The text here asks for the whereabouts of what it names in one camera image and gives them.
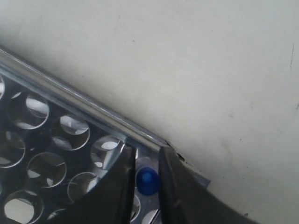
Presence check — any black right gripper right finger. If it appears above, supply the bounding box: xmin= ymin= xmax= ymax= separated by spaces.
xmin=157 ymin=144 xmax=299 ymax=224

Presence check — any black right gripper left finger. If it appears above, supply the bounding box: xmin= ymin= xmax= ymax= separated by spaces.
xmin=46 ymin=147 xmax=136 ymax=224

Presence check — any blue capped tube back row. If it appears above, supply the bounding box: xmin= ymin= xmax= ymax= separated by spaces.
xmin=135 ymin=157 xmax=160 ymax=196

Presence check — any stainless steel test tube rack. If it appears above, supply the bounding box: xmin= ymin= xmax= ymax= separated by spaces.
xmin=0 ymin=48 xmax=168 ymax=224

